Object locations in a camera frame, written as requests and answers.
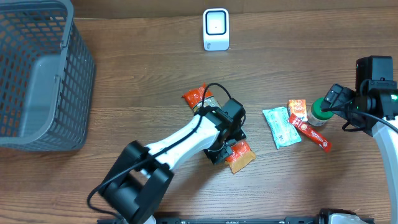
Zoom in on orange snack packet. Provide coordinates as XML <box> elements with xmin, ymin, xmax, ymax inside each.
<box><xmin>287</xmin><ymin>100</ymin><xmax>308</xmax><ymax>122</ymax></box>

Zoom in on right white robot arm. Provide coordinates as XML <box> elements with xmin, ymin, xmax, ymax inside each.
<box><xmin>320</xmin><ymin>84</ymin><xmax>397</xmax><ymax>223</ymax></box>

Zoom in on dark grey plastic basket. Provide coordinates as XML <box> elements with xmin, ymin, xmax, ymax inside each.
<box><xmin>1</xmin><ymin>0</ymin><xmax>96</xmax><ymax>152</ymax></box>

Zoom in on spaghetti pack orange ends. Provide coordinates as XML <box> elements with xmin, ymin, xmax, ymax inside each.
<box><xmin>182</xmin><ymin>83</ymin><xmax>256</xmax><ymax>174</ymax></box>

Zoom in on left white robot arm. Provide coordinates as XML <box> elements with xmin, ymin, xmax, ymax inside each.
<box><xmin>99</xmin><ymin>106</ymin><xmax>246</xmax><ymax>223</ymax></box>

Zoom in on red sachet stick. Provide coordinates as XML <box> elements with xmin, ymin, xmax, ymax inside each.
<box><xmin>289</xmin><ymin>114</ymin><xmax>332</xmax><ymax>152</ymax></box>

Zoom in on green lid jar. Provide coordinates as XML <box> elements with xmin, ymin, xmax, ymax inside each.
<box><xmin>307</xmin><ymin>98</ymin><xmax>333</xmax><ymax>126</ymax></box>

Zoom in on mint green wipes pack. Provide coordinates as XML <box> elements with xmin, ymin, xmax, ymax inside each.
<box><xmin>262</xmin><ymin>107</ymin><xmax>302</xmax><ymax>149</ymax></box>

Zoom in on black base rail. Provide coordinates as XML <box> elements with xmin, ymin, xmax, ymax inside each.
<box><xmin>98</xmin><ymin>211</ymin><xmax>376</xmax><ymax>224</ymax></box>

